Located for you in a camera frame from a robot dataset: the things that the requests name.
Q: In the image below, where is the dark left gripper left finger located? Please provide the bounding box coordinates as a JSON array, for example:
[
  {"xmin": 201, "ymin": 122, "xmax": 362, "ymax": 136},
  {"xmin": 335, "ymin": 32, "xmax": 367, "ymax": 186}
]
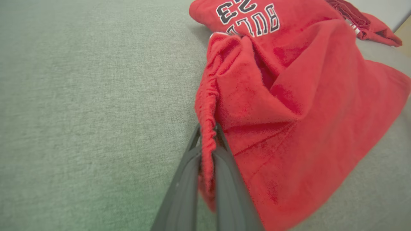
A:
[{"xmin": 150, "ymin": 124, "xmax": 203, "ymax": 231}]

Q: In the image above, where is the grey fabric sofa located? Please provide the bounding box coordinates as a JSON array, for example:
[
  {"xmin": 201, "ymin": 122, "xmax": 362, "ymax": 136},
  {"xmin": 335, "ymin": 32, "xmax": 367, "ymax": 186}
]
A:
[{"xmin": 0, "ymin": 0, "xmax": 411, "ymax": 231}]

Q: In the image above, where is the red number 23 jersey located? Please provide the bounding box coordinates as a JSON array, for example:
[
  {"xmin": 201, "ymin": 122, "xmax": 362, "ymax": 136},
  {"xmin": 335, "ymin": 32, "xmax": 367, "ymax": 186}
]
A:
[{"xmin": 189, "ymin": 0, "xmax": 404, "ymax": 48}]

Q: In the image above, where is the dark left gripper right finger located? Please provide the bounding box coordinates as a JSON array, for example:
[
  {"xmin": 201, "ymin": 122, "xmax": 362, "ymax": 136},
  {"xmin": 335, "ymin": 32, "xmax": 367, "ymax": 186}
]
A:
[{"xmin": 211, "ymin": 123, "xmax": 266, "ymax": 231}]

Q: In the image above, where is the red shorts white band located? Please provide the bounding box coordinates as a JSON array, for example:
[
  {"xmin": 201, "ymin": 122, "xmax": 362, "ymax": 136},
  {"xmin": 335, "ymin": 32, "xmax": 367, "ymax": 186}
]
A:
[{"xmin": 194, "ymin": 19, "xmax": 411, "ymax": 231}]

